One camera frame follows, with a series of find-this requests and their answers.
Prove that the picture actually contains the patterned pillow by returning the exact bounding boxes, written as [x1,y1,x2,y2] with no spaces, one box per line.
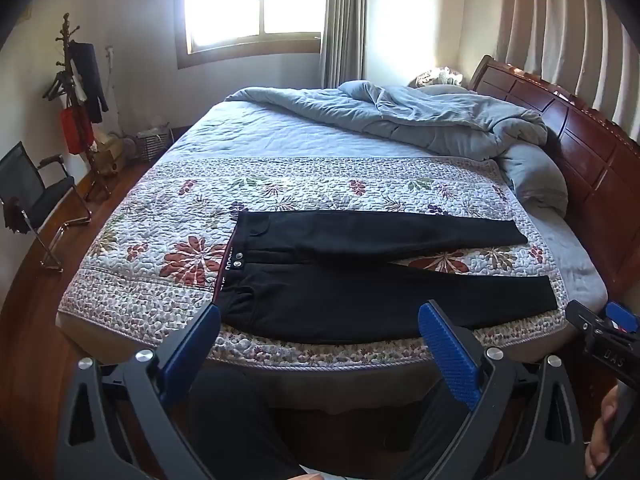
[414,66,470,92]

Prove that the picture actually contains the wooden bed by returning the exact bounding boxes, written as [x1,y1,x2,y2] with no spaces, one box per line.
[57,55,640,416]

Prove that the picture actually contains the light blue bed sheet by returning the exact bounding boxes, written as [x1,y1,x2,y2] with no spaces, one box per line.
[517,207,608,307]

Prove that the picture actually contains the black metal-frame chair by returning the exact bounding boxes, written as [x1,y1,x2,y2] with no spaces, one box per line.
[0,141,93,273]

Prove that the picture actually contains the wooden coat rack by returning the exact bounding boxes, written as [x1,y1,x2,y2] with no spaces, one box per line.
[42,12,113,201]

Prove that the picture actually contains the person's left leg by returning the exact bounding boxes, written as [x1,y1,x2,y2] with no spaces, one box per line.
[187,365,306,480]

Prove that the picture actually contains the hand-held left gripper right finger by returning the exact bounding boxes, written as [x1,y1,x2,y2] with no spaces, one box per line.
[400,301,588,480]

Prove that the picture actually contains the person's leg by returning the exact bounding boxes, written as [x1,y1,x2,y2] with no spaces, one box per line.
[187,365,306,480]
[385,385,466,480]

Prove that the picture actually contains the grey-blue duvet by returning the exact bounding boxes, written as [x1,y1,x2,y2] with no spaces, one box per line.
[225,80,568,218]

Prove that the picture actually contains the person's right hand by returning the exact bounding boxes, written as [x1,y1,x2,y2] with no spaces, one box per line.
[586,389,623,479]

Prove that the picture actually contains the person's right leg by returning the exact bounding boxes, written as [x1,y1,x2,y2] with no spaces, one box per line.
[385,385,466,480]

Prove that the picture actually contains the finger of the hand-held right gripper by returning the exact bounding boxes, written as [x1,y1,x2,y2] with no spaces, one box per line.
[566,300,608,336]
[602,301,640,336]

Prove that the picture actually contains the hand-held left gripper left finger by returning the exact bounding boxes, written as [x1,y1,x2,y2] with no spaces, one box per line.
[55,304,223,480]

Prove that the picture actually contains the cardboard box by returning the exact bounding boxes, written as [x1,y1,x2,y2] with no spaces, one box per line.
[95,137,126,176]

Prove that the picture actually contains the black clothes hanger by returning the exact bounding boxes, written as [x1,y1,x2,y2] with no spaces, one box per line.
[42,71,76,106]

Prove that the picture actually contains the black hanging garment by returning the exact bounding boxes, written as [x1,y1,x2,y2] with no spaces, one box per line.
[67,40,110,123]

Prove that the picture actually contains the grey curtain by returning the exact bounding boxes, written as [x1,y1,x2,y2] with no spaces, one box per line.
[320,0,371,88]

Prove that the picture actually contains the black pants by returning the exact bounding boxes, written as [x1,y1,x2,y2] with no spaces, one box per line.
[212,210,558,346]

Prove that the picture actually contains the beige striped curtain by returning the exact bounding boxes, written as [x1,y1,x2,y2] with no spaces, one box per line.
[495,0,640,141]

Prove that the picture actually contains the wire basket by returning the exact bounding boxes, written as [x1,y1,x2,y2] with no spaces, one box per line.
[134,127,173,163]

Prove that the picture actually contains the window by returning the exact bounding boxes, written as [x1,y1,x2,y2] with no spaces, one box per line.
[175,0,331,68]

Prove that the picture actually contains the floral quilted bedspread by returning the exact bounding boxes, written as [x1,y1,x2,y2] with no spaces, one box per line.
[57,91,568,373]

